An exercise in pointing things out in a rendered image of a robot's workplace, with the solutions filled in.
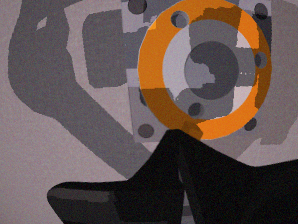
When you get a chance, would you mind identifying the orange round plate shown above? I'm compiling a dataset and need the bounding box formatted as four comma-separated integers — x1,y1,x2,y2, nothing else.
137,0,273,141

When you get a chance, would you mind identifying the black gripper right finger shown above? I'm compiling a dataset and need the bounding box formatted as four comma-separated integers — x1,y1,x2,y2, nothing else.
173,129,298,224

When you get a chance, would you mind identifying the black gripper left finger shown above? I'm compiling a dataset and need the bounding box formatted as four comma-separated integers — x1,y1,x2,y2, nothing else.
47,129,185,224

